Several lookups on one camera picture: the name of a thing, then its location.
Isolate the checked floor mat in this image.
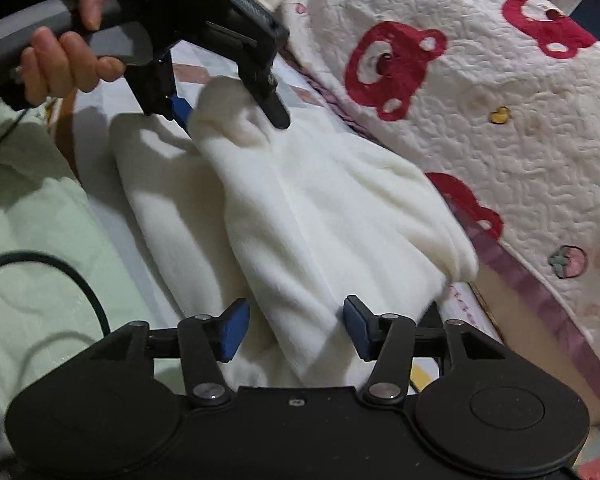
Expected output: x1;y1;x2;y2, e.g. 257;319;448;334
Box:
47;40;501;396

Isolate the bear print quilt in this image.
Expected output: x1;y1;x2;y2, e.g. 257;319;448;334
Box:
265;0;600;411

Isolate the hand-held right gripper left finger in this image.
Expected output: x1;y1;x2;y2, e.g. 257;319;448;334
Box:
90;297;251;408

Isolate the person's left hand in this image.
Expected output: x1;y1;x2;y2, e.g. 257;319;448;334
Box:
19;0;127;107

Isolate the white fleece garment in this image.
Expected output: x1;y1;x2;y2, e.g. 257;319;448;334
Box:
109;76;481;391

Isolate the tan bed base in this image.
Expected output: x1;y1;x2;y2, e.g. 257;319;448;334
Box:
475;265;600;426

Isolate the thin black cable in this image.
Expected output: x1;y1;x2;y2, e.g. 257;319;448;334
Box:
0;105;28;158

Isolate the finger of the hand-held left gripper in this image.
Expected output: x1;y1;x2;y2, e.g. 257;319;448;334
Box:
240;57;292;129
166;92;198;133

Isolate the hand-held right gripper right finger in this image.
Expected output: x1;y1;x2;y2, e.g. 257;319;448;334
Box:
342;295;506;406

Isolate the light green cloth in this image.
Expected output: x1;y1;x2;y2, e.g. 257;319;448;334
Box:
0;95;181;466

